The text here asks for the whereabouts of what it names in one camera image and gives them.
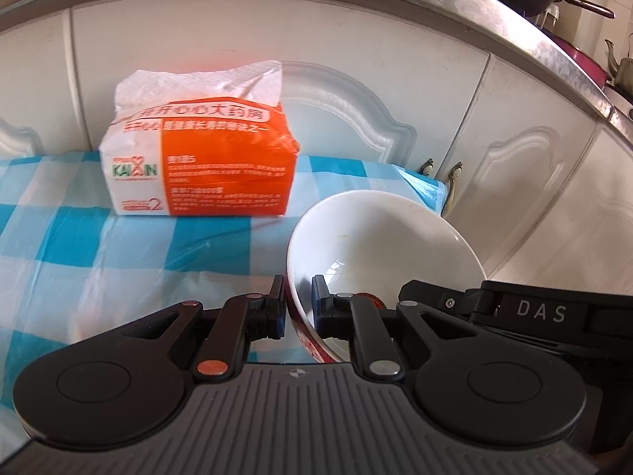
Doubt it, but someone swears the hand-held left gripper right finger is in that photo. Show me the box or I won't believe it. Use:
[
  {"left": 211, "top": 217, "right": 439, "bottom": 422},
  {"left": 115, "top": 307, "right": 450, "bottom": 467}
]
[{"left": 311, "top": 275, "right": 478, "bottom": 383}]

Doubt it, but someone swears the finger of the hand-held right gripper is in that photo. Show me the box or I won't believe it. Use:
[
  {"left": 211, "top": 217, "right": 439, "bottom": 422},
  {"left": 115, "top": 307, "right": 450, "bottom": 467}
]
[{"left": 400, "top": 279, "right": 484, "bottom": 326}]

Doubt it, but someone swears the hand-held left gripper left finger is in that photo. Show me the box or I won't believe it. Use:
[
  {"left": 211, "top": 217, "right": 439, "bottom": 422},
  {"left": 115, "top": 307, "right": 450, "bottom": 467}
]
[{"left": 121, "top": 274, "right": 288, "bottom": 384}]

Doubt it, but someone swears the red white bowl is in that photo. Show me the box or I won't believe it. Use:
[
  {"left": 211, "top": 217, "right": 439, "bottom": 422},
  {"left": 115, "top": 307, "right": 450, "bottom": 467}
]
[{"left": 286, "top": 189, "right": 488, "bottom": 364}]

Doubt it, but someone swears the white cabinet door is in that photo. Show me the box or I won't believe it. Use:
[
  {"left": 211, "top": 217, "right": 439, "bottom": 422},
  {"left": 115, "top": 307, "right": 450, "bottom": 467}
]
[
  {"left": 440, "top": 54, "right": 609, "bottom": 280},
  {"left": 69, "top": 0, "right": 490, "bottom": 209},
  {"left": 495, "top": 123, "right": 633, "bottom": 300},
  {"left": 0, "top": 10, "right": 75, "bottom": 159}
]

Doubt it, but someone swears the orange white tissue packet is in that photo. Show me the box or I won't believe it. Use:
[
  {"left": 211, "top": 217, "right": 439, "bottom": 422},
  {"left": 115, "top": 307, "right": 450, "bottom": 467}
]
[{"left": 99, "top": 59, "right": 301, "bottom": 217}]

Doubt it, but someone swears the blue checkered tablecloth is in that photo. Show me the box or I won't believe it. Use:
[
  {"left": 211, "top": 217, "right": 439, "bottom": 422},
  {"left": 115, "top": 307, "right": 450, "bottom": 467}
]
[{"left": 0, "top": 153, "right": 446, "bottom": 456}]

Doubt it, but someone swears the steel kettle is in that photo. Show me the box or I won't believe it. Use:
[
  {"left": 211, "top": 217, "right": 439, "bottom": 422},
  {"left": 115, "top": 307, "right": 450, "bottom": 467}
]
[{"left": 603, "top": 34, "right": 633, "bottom": 110}]

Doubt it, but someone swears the red pan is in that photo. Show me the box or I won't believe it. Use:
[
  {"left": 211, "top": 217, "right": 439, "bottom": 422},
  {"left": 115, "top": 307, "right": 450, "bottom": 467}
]
[{"left": 551, "top": 34, "right": 614, "bottom": 90}]

